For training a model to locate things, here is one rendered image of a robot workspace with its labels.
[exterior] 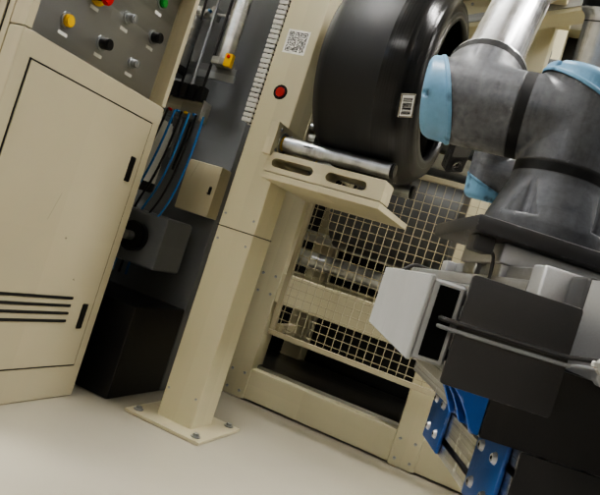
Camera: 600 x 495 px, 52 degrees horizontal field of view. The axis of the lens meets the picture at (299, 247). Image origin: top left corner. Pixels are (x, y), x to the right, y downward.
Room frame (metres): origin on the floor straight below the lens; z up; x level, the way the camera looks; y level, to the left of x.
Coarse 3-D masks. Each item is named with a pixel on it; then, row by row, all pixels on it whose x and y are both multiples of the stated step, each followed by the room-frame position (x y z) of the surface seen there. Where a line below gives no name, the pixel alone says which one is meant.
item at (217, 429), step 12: (132, 408) 1.88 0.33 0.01; (144, 408) 1.92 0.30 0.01; (156, 408) 1.96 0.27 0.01; (156, 420) 1.84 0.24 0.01; (168, 420) 1.88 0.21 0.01; (216, 420) 2.02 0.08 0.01; (180, 432) 1.81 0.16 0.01; (192, 432) 1.84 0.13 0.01; (204, 432) 1.87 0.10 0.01; (216, 432) 1.91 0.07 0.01; (228, 432) 1.95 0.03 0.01
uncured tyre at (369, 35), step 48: (384, 0) 1.61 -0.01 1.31; (432, 0) 1.59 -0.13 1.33; (336, 48) 1.61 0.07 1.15; (384, 48) 1.56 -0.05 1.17; (432, 48) 1.57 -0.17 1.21; (336, 96) 1.64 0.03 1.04; (384, 96) 1.58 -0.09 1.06; (336, 144) 1.73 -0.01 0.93; (384, 144) 1.65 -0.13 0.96; (432, 144) 1.95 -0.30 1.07
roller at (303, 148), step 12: (288, 144) 1.77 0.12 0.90; (300, 144) 1.76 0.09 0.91; (312, 144) 1.75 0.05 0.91; (312, 156) 1.75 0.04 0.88; (324, 156) 1.73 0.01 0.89; (336, 156) 1.71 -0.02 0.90; (348, 156) 1.70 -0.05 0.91; (360, 156) 1.69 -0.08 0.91; (348, 168) 1.72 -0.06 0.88; (360, 168) 1.69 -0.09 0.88; (372, 168) 1.67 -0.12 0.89; (384, 168) 1.66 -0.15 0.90; (396, 168) 1.67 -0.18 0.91
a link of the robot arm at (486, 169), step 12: (480, 156) 1.18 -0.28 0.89; (492, 156) 1.17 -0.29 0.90; (480, 168) 1.18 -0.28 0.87; (492, 168) 1.17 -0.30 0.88; (504, 168) 1.16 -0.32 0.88; (468, 180) 1.20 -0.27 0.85; (480, 180) 1.18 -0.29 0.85; (492, 180) 1.17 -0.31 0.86; (504, 180) 1.16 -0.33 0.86; (468, 192) 1.20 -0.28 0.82; (480, 192) 1.18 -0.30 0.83; (492, 192) 1.18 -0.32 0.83
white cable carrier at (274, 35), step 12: (288, 0) 1.98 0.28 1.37; (276, 12) 1.93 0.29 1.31; (276, 24) 1.95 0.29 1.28; (276, 36) 1.92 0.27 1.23; (264, 48) 1.93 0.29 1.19; (264, 60) 1.93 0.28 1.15; (264, 72) 1.93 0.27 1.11; (252, 84) 1.93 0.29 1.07; (252, 96) 1.94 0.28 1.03; (252, 108) 1.93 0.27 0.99
